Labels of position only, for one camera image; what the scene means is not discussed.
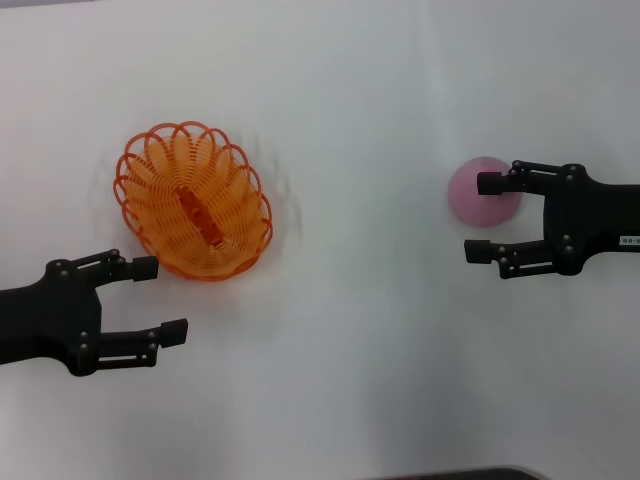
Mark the pink soft peach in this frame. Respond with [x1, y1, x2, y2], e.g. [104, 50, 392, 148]
[446, 156, 525, 229]

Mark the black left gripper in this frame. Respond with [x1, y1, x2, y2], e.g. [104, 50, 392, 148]
[0, 248, 189, 378]

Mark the black rounded robot base edge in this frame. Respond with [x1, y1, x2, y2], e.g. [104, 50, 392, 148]
[379, 465, 544, 480]

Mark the orange plastic wire basket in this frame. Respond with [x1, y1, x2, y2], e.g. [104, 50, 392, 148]
[112, 119, 275, 284]

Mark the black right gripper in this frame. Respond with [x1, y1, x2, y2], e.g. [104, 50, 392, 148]
[463, 159, 640, 280]

